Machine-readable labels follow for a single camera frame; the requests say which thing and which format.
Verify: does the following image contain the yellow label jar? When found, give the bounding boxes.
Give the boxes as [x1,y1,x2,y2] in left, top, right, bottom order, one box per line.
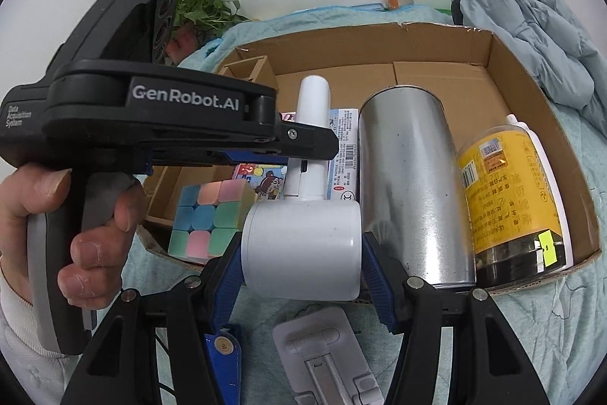
[456,125,570,280]

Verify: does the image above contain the silver metal can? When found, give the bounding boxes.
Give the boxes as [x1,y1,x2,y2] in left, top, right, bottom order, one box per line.
[358,85,477,289]

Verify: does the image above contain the green potted plant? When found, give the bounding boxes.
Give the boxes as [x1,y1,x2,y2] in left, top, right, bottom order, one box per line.
[166,0,250,65]

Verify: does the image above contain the pastel puzzle cube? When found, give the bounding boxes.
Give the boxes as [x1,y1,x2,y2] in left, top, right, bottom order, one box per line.
[167,180,257,264]

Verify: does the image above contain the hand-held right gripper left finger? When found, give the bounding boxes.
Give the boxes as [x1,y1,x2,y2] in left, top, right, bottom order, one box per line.
[61,239,244,405]

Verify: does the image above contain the white folding phone stand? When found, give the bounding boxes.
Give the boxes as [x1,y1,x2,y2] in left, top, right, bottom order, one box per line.
[272,307,385,405]

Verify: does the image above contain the blue flat tool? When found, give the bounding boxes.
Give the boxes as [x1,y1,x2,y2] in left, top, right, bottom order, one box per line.
[204,326,244,405]

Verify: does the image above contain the person's left hand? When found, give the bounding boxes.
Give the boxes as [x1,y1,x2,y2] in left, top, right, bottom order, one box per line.
[0,162,148,306]

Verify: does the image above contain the colourful cartoon puzzle box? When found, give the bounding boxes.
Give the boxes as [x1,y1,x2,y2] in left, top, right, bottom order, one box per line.
[231,107,361,203]

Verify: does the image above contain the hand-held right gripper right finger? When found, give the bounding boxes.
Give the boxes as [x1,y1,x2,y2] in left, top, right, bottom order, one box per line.
[361,232,551,405]

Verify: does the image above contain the person's left forearm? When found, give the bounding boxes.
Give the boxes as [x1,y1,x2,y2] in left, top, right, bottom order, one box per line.
[0,258,91,405]

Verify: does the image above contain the white spray bottle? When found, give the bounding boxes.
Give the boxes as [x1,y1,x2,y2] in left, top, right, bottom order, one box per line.
[505,114,576,268]

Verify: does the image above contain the light blue puffer jacket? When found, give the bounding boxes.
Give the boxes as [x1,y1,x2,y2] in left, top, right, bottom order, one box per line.
[450,0,607,150]

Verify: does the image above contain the white handheld fan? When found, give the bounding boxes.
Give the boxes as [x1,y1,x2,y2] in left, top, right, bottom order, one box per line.
[240,75,365,302]

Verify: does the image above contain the brown cardboard box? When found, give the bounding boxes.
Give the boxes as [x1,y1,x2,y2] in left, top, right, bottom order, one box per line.
[137,22,604,296]

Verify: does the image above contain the light green leaf print blanket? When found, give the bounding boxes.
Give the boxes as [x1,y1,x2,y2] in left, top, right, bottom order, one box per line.
[118,4,607,405]

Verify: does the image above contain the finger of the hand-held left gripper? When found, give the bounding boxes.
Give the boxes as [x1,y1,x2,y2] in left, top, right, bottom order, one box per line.
[277,120,340,162]
[209,149,291,166]

